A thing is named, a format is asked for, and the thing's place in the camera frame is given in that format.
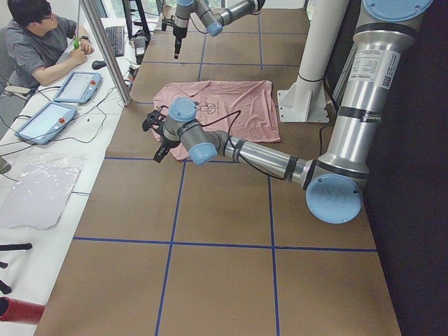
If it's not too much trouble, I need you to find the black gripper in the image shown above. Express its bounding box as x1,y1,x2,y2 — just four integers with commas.
162,17,188,60
141,107,179,162

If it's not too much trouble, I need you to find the pink Snoopy t-shirt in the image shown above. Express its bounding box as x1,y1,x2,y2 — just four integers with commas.
153,80,281,143

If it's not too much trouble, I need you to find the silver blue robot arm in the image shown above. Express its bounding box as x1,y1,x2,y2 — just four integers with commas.
162,0,265,60
142,1,433,224

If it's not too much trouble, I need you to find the black keyboard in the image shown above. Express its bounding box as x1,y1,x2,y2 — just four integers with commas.
105,26,125,57

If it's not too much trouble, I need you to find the black computer mouse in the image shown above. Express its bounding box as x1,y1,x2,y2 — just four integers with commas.
91,60,106,70

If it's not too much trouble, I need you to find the blue teach pendant far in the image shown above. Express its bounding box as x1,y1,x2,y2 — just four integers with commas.
53,71,102,104

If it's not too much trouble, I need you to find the blue teach pendant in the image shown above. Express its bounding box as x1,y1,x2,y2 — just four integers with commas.
53,71,102,104
15,101,77,145

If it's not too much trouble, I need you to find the blue teach pendant near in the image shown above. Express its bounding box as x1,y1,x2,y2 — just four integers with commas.
15,101,77,145

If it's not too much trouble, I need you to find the clear plastic bag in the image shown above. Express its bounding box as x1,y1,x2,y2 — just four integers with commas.
1,153,85,230

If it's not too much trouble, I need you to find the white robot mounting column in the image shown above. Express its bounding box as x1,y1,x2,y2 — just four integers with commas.
277,0,349,123

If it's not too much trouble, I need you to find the person in grey shirt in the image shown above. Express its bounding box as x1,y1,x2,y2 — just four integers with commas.
6,0,95,89

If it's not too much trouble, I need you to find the red cylinder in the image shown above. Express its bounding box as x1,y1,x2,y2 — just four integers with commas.
1,297,46,325

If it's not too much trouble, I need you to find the aluminium frame post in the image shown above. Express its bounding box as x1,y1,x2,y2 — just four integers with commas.
79,0,132,106

